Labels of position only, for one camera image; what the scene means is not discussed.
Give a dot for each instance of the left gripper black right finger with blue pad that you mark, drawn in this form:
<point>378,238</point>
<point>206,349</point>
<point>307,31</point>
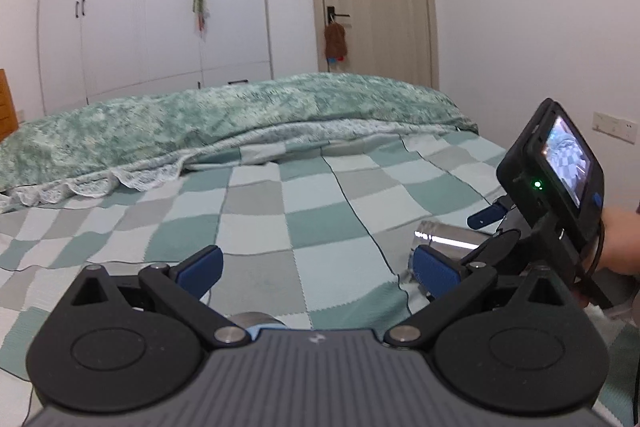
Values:
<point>512,344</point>

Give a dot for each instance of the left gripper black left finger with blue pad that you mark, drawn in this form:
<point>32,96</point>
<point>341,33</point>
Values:
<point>121,343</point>

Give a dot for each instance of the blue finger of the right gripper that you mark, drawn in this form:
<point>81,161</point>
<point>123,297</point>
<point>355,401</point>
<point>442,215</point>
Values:
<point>487,216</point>

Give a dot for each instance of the stainless steel cup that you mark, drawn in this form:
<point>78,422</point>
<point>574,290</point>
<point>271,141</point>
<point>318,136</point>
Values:
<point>432,238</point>

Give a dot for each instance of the person's hand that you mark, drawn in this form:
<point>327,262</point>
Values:
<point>621,248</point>

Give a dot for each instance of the checkered green bed sheet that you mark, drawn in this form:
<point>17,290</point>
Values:
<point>318,239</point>

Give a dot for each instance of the green floral quilt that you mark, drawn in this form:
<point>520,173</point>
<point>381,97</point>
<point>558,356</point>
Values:
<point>142,142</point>

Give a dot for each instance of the brown plush on door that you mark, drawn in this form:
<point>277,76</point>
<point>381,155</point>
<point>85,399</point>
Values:
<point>335,45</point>

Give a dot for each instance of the wooden headboard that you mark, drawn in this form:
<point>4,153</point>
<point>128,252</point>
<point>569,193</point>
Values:
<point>8,118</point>

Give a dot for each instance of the white wardrobe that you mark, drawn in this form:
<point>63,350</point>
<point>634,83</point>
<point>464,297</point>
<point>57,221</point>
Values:
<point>94,50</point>

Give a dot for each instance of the camera box with screen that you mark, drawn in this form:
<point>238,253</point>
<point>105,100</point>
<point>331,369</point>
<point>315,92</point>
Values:
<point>551,169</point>

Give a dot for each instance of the white wall outlet panel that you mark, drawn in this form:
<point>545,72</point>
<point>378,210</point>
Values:
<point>618,128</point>

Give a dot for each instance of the black door handle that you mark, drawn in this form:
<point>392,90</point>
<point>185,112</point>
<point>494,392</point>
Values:
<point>331,14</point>

